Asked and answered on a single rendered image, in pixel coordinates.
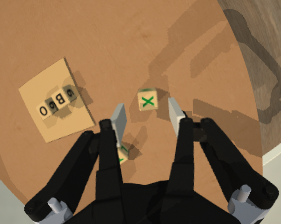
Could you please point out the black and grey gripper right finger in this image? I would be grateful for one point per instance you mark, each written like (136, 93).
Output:
(251, 195)

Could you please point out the tan square mat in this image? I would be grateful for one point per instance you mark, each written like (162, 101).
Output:
(68, 120)

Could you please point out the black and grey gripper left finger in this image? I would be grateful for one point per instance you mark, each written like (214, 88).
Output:
(58, 200)

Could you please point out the tan letter block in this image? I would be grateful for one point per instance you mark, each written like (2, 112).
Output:
(47, 108)
(64, 96)
(123, 153)
(147, 99)

